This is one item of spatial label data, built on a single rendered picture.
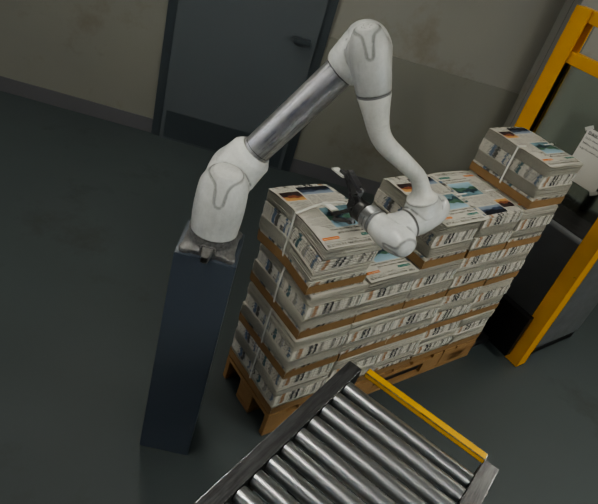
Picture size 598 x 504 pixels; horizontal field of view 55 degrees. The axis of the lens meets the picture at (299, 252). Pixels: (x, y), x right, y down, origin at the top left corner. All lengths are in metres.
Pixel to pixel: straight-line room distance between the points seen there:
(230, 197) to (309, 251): 0.41
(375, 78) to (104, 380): 1.81
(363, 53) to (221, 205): 0.59
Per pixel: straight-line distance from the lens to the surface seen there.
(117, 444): 2.55
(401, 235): 1.81
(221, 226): 1.76
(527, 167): 2.81
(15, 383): 2.75
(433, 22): 4.38
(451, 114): 4.59
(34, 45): 4.92
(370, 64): 1.60
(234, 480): 1.55
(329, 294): 2.13
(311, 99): 1.80
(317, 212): 2.08
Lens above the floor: 2.09
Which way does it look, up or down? 34 degrees down
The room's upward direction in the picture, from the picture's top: 18 degrees clockwise
